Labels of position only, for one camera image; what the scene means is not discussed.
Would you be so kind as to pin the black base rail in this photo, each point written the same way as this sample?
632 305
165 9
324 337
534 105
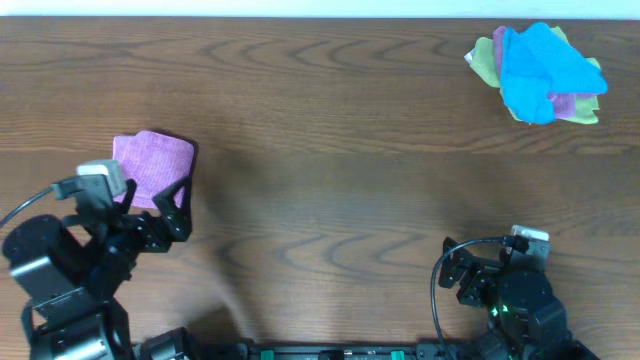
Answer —
421 351

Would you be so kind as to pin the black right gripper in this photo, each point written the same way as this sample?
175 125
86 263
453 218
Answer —
482 273

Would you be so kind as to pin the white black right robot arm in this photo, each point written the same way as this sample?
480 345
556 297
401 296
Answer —
506 276

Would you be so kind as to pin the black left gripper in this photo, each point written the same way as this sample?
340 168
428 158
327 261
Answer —
145 228

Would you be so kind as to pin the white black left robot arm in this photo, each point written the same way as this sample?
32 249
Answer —
71 269

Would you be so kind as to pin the blue microfiber cloth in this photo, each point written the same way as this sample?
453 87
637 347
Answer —
538 66

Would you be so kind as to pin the green microfiber cloth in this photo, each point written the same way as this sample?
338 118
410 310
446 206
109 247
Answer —
481 61

